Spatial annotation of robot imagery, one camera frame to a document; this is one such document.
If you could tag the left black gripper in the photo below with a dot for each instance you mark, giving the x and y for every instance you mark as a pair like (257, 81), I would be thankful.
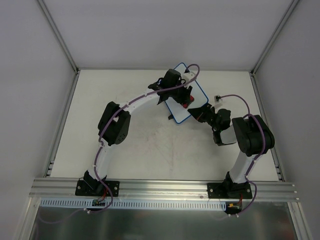
(184, 95)

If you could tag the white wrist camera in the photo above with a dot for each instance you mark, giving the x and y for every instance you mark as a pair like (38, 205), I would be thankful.
(188, 78)
(217, 99)

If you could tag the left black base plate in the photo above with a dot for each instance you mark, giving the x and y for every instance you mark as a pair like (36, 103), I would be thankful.
(111, 187)

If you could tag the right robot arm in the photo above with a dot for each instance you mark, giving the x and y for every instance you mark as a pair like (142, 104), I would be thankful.
(253, 138)

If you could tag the aluminium mounting rail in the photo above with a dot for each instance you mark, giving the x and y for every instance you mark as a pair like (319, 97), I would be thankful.
(143, 189)

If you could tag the blue framed whiteboard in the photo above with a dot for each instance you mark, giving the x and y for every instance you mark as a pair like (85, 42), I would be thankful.
(180, 114)

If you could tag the white slotted cable duct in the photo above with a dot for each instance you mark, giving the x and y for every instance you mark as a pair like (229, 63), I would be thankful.
(134, 204)

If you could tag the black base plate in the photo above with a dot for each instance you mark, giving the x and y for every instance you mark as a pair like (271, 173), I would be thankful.
(223, 190)
(111, 187)

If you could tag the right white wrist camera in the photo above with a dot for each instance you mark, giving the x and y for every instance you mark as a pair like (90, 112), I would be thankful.
(217, 99)

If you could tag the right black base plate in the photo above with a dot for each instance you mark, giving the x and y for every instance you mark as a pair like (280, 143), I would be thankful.
(223, 190)

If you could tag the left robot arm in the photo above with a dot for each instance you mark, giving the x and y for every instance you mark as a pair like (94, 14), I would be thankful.
(113, 127)

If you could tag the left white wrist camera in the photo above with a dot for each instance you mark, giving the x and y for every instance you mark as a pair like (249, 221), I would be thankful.
(188, 78)

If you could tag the aluminium frame post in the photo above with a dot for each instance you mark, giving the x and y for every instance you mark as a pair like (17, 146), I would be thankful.
(57, 34)
(275, 34)

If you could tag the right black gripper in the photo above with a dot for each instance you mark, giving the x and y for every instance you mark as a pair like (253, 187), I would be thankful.
(204, 114)

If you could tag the right aluminium frame post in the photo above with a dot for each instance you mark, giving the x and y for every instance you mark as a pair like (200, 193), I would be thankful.
(275, 34)

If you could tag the red whiteboard eraser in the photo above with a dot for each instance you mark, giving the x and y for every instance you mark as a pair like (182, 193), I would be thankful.
(188, 101)

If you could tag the left aluminium frame post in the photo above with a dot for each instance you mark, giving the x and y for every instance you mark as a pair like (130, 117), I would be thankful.
(57, 34)

